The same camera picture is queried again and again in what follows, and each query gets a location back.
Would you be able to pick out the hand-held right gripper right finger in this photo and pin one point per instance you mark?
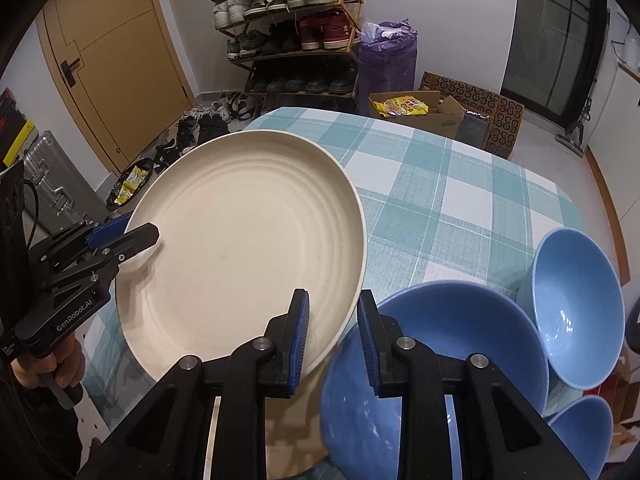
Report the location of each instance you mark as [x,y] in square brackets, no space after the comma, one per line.
[367,340]

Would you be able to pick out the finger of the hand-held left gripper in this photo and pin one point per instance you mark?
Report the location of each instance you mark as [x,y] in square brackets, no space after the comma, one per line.
[107,232]
[135,240]

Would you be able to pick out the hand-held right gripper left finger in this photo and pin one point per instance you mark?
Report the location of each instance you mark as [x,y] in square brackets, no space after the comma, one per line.
[300,340]

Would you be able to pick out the large matte blue bowl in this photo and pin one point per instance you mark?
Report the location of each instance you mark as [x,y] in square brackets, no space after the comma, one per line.
[450,320]

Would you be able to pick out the cream ribbed plate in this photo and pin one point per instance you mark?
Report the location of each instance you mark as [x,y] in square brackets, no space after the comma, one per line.
[240,240]

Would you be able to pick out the medium glossy blue bowl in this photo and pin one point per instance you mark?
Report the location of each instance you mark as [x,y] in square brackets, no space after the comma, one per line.
[570,310]

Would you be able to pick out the person's left hand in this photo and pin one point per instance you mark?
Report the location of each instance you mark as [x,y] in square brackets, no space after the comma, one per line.
[65,367]

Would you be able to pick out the yellow-green snack packets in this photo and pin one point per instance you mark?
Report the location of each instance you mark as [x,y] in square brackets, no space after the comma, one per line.
[130,182]

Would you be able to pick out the silver suitcase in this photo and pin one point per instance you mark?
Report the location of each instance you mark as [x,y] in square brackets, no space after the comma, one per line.
[50,180]

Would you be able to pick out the pile of loose floor shoes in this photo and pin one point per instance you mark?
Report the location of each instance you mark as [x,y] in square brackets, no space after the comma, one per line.
[210,125]

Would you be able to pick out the black and yellow box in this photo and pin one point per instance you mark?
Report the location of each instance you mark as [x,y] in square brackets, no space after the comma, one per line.
[15,125]

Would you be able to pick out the teal checkered tablecloth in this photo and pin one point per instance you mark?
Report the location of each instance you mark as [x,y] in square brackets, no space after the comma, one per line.
[450,200]

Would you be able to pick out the wooden door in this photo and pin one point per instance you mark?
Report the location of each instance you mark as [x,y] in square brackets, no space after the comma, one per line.
[115,60]

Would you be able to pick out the open brown cardboard box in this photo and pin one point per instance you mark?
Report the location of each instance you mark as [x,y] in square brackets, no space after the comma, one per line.
[440,120]

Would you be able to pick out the yellow snack packet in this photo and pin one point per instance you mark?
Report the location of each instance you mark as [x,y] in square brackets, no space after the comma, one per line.
[400,106]

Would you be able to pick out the dark flat panel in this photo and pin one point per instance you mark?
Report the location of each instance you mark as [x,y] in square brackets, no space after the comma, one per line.
[475,130]

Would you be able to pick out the small blue bowl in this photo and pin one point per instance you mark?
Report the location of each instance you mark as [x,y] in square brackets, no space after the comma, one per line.
[585,435]

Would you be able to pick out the purple plastic bag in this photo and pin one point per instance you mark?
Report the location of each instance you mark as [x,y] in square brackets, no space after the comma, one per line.
[387,65]

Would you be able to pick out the floor mop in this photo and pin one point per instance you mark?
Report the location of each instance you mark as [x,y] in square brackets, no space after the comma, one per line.
[572,135]

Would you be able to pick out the white kitchen cabinet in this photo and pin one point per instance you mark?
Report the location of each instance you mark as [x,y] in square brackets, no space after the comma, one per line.
[620,135]

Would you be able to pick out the dark glass door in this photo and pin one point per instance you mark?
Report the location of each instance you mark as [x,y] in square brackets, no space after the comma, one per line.
[550,35]

